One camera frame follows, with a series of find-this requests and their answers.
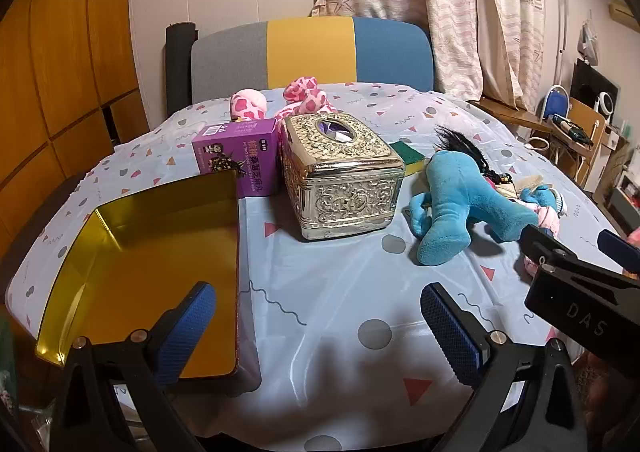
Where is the black handheld tool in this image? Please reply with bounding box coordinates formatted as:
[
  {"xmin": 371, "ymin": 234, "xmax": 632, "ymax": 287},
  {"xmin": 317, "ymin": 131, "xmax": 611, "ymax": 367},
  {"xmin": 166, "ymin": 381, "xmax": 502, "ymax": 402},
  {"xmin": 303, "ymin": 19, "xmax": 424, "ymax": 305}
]
[{"xmin": 550, "ymin": 116, "xmax": 593, "ymax": 147}]

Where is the white clothes rack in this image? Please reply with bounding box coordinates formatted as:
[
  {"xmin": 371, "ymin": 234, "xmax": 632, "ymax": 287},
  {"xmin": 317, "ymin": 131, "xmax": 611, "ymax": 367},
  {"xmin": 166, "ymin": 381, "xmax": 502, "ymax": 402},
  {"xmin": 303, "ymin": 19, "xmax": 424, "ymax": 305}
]
[{"xmin": 555, "ymin": 0, "xmax": 591, "ymax": 87}]

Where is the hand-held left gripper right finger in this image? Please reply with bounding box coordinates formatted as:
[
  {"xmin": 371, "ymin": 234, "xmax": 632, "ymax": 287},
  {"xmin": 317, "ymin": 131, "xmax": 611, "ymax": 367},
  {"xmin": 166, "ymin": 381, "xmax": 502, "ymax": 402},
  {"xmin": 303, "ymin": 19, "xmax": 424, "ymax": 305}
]
[{"xmin": 420, "ymin": 282, "xmax": 591, "ymax": 452}]

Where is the pink spotted plush toy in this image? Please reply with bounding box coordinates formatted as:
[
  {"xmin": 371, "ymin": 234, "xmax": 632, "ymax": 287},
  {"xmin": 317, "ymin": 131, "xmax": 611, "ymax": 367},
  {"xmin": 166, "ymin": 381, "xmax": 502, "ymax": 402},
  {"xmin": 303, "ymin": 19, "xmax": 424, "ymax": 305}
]
[{"xmin": 229, "ymin": 76, "xmax": 337, "ymax": 121}]

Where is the small teal and pink doll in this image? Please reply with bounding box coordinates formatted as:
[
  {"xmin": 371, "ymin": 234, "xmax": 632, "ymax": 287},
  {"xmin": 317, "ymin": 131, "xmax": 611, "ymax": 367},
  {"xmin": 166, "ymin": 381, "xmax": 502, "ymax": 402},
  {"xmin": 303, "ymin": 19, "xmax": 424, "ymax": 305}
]
[{"xmin": 500, "ymin": 172, "xmax": 568, "ymax": 235}]

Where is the white ring fan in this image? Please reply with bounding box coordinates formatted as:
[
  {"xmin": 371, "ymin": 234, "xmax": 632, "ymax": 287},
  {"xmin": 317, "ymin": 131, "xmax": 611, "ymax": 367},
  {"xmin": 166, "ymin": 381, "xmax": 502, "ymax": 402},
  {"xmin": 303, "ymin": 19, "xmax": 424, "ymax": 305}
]
[{"xmin": 595, "ymin": 92, "xmax": 621, "ymax": 120}]

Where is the black monitor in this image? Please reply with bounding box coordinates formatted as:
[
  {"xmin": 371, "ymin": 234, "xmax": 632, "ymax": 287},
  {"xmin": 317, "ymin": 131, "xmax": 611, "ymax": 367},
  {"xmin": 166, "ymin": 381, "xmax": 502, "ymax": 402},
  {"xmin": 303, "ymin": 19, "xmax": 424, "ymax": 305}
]
[{"xmin": 570, "ymin": 58, "xmax": 621, "ymax": 117}]

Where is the hanging plastic bag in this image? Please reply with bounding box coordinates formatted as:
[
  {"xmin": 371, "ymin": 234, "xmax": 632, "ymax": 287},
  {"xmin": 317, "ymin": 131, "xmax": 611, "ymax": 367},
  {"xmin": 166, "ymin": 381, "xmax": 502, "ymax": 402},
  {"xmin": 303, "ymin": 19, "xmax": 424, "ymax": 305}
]
[{"xmin": 579, "ymin": 19, "xmax": 600, "ymax": 67}]

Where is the wooden wardrobe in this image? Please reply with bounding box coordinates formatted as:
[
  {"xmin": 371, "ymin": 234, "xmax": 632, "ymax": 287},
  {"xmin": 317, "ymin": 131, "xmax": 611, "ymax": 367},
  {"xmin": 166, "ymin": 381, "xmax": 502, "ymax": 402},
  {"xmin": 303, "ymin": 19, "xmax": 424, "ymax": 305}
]
[{"xmin": 0, "ymin": 0, "xmax": 148, "ymax": 243}]

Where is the ornate silver tissue box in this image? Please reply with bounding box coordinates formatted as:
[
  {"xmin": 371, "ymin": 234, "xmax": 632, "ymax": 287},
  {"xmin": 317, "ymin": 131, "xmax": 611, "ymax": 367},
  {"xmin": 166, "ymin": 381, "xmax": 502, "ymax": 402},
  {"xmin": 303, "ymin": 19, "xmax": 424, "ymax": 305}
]
[{"xmin": 277, "ymin": 114, "xmax": 406, "ymax": 243}]

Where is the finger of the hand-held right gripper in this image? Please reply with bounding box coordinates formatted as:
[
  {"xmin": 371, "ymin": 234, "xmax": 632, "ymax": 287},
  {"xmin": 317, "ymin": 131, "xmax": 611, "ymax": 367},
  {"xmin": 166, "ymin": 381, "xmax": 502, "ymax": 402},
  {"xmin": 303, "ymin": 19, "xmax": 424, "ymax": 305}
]
[
  {"xmin": 519, "ymin": 225, "xmax": 627, "ymax": 279},
  {"xmin": 597, "ymin": 229, "xmax": 640, "ymax": 279}
]

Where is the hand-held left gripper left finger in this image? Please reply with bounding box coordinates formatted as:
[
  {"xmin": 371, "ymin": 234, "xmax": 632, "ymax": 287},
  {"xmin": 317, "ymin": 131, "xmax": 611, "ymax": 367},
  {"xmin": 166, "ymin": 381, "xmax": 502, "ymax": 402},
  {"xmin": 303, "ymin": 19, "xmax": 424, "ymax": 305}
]
[{"xmin": 52, "ymin": 282, "xmax": 218, "ymax": 452}]

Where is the green and yellow sponge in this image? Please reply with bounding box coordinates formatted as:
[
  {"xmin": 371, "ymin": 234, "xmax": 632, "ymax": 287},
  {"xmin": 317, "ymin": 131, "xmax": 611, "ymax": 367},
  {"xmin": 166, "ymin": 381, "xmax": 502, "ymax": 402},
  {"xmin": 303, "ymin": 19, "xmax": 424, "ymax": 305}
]
[{"xmin": 390, "ymin": 142, "xmax": 426, "ymax": 177}]

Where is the purple cardboard box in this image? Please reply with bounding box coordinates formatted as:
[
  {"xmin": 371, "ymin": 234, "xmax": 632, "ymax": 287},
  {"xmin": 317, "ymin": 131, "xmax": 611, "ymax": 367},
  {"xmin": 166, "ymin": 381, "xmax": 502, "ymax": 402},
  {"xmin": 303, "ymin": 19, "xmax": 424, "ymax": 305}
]
[{"xmin": 191, "ymin": 119, "xmax": 280, "ymax": 197}]

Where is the air conditioner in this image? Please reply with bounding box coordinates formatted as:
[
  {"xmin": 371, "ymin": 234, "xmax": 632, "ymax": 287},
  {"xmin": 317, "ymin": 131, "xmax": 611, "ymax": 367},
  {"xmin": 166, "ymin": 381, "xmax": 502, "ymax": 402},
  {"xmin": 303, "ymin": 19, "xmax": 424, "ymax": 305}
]
[{"xmin": 607, "ymin": 2, "xmax": 640, "ymax": 30}]

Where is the wooden desk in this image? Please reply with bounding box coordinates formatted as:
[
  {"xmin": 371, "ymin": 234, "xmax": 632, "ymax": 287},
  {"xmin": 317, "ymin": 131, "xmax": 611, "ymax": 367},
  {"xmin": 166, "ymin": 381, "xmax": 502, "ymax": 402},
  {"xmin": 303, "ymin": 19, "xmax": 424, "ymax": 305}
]
[{"xmin": 470, "ymin": 96, "xmax": 621, "ymax": 193}]

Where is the gold metal tray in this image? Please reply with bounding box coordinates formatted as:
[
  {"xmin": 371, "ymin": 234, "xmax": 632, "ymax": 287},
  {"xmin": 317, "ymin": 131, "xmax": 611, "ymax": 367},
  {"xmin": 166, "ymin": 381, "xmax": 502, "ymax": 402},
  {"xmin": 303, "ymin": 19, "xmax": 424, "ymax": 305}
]
[{"xmin": 35, "ymin": 169, "xmax": 241, "ymax": 380}]

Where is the grey yellow blue chair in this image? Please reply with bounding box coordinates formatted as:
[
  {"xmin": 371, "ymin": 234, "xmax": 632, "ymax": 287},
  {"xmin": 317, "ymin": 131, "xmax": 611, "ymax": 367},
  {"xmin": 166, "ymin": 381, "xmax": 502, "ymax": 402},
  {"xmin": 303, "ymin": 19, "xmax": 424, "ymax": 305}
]
[{"xmin": 166, "ymin": 16, "xmax": 435, "ymax": 112}]

